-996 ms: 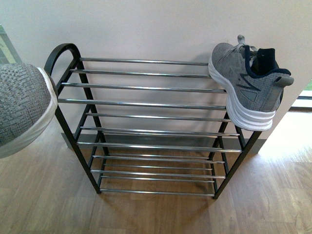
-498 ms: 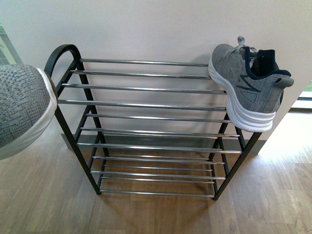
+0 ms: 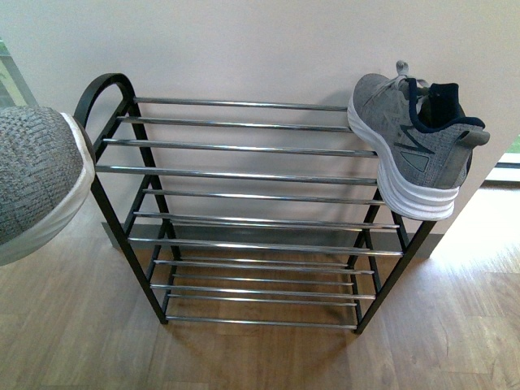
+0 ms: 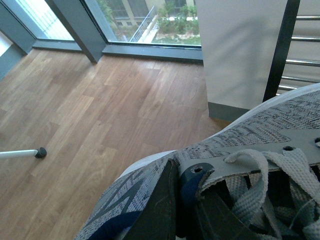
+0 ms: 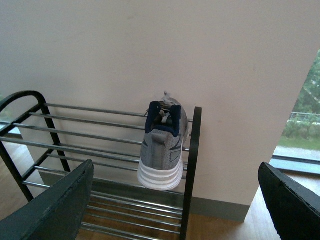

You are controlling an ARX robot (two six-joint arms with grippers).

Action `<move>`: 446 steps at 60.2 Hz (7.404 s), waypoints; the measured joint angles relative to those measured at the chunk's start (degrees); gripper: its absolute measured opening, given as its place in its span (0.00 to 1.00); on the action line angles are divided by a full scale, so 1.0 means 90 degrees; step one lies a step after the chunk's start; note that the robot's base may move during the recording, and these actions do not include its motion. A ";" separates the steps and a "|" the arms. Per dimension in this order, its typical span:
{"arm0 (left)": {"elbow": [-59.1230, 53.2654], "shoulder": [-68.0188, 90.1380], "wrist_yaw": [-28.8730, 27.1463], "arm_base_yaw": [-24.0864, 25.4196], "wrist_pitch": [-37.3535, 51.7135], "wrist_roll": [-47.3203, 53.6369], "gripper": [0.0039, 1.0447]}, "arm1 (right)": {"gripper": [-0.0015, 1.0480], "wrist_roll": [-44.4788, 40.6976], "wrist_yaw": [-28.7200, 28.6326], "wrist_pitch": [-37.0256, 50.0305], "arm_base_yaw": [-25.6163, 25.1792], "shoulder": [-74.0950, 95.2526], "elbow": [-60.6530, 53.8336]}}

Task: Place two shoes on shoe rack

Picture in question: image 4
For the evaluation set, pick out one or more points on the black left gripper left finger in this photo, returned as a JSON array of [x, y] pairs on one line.
[[158, 219]]

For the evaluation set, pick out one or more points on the grey knit sneaker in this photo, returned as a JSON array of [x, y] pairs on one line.
[[265, 166]]

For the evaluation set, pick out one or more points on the dark window frame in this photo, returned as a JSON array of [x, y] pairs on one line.
[[157, 29]]

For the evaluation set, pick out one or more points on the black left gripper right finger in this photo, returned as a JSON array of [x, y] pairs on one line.
[[215, 220]]

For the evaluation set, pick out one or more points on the white pole with rubber foot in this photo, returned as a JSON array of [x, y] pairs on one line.
[[39, 153]]

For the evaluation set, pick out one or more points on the black metal shoe rack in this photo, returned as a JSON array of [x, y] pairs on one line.
[[280, 56]]

